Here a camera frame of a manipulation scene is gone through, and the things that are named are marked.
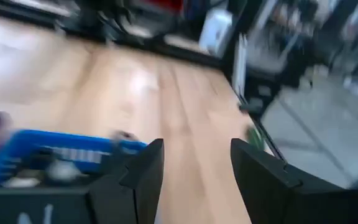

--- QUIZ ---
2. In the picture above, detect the black aluminium rig frame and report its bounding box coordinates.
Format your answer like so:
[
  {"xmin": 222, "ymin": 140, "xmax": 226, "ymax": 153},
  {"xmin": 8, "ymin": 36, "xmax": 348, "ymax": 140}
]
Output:
[{"xmin": 0, "ymin": 0, "xmax": 288, "ymax": 162}]

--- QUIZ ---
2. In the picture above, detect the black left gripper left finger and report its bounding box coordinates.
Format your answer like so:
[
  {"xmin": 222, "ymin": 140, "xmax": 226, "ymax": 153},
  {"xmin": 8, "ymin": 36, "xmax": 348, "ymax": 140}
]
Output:
[{"xmin": 87, "ymin": 139, "xmax": 165, "ymax": 224}]

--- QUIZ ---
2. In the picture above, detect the green braided USB cable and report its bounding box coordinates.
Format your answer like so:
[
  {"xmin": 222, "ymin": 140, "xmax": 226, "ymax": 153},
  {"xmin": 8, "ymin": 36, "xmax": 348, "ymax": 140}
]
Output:
[{"xmin": 246, "ymin": 126, "xmax": 265, "ymax": 151}]

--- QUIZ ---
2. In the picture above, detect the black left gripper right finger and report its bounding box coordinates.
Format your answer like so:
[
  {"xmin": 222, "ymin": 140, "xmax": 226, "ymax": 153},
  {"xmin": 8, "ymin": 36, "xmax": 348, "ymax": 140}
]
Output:
[{"xmin": 231, "ymin": 139, "xmax": 344, "ymax": 224}]

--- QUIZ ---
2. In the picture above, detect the blue plastic basket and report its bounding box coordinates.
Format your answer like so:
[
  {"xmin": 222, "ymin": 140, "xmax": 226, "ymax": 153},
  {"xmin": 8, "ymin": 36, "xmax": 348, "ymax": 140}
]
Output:
[{"xmin": 0, "ymin": 129, "xmax": 149, "ymax": 189}]

